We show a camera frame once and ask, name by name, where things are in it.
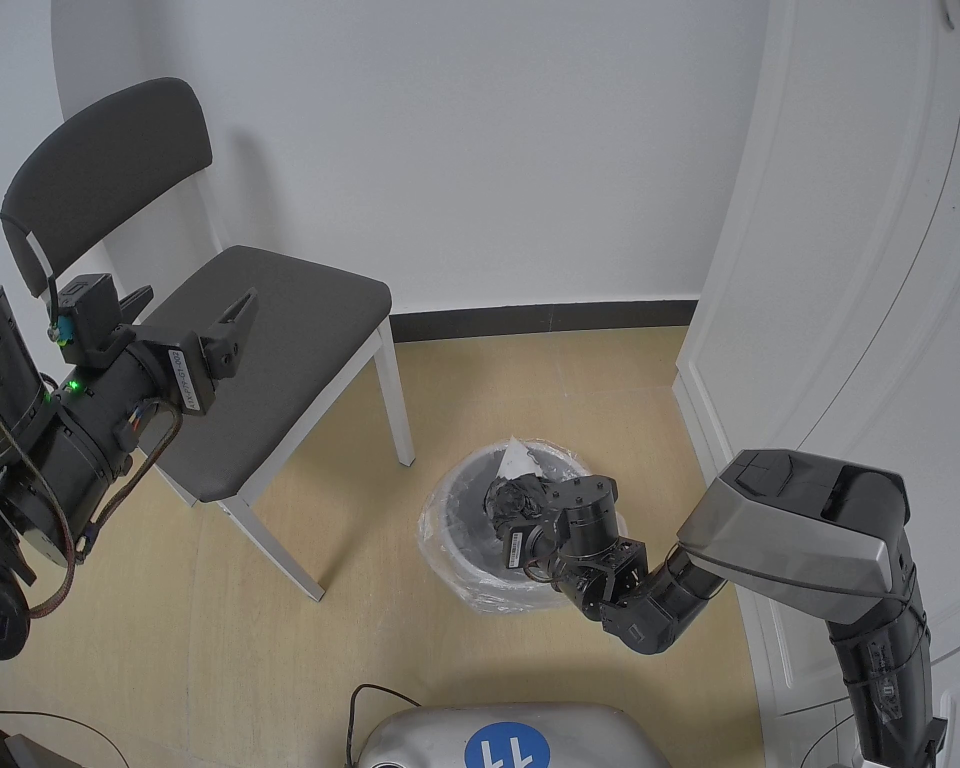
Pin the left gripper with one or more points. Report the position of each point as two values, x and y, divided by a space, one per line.
120 420

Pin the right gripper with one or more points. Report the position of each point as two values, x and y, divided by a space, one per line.
544 551

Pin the black plastic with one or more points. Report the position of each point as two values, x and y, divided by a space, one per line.
517 502

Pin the clear plastic bag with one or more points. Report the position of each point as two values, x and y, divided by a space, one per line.
435 536

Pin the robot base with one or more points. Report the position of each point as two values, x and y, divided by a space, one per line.
517 739

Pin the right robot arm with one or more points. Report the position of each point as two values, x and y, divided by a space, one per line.
787 525

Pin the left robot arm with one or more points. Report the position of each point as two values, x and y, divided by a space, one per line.
22 375

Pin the white trash bin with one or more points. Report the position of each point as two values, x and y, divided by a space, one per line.
466 491

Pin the grey chair white legs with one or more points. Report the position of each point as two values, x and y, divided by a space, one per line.
285 337

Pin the white door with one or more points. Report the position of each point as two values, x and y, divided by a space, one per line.
825 225

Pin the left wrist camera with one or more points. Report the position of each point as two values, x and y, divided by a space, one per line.
94 315

